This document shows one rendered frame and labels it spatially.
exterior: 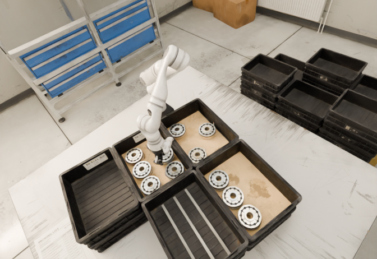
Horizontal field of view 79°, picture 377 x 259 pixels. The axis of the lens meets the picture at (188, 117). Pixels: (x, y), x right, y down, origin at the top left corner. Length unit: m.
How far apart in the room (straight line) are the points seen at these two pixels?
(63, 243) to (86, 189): 0.29
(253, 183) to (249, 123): 0.51
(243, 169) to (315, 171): 0.42
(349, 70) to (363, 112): 0.50
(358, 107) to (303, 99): 0.41
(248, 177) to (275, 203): 0.17
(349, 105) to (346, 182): 0.85
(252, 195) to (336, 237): 0.42
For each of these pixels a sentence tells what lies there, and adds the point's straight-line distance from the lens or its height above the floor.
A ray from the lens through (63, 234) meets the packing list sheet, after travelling 1.54.
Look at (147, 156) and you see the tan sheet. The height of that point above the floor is 0.83.
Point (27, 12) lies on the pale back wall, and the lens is 3.59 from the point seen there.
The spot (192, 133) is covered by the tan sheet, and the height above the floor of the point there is 0.83.
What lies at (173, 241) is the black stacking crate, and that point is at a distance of 1.17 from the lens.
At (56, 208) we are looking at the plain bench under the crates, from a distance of 1.62.
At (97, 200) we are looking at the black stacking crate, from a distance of 1.36.
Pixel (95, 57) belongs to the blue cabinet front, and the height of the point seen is 0.50.
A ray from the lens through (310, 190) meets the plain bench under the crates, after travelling 1.43.
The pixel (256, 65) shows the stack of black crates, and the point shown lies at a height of 0.49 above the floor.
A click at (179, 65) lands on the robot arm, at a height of 1.35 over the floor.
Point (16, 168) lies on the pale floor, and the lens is 3.09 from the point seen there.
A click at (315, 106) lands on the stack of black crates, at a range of 2.27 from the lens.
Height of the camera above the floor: 1.95
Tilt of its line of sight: 49 degrees down
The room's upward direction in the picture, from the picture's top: 11 degrees counter-clockwise
